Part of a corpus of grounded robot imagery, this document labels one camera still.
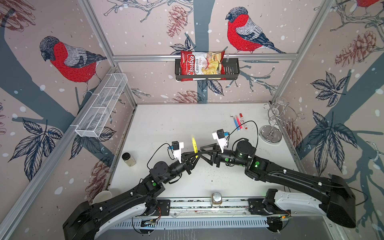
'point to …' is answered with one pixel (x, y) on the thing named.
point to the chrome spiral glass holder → (280, 114)
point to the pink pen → (239, 122)
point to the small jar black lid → (126, 156)
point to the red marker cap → (241, 115)
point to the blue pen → (235, 120)
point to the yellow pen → (195, 146)
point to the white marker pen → (243, 122)
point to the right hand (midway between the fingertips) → (196, 156)
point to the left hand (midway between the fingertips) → (200, 155)
